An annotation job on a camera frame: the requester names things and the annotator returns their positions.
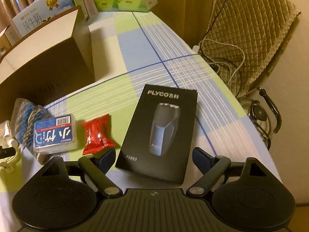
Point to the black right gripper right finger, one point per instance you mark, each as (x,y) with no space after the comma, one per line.
(212,168)

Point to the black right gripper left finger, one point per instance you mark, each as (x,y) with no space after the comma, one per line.
(95,169)

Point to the cotton swab bag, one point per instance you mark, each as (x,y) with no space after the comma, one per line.
(8,140)

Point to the red snack packet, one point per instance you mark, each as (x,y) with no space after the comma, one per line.
(97,135)

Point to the blue grey knitted sock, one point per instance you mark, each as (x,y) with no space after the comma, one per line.
(24,116)

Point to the clear dental floss box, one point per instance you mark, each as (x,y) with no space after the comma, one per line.
(55,135)

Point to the black Flyco shaver box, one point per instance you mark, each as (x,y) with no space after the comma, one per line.
(158,140)

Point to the black headphones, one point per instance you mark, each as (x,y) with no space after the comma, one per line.
(259,116)

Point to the brown cardboard storage box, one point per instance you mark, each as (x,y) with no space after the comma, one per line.
(52,61)

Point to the small white product box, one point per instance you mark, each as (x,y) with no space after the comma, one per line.
(9,36)

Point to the plaid bed sheet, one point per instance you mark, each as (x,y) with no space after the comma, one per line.
(138,49)

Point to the quilted olive chair cover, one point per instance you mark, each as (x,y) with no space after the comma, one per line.
(246,37)

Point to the blue milk carton box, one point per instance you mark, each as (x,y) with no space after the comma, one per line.
(41,11)

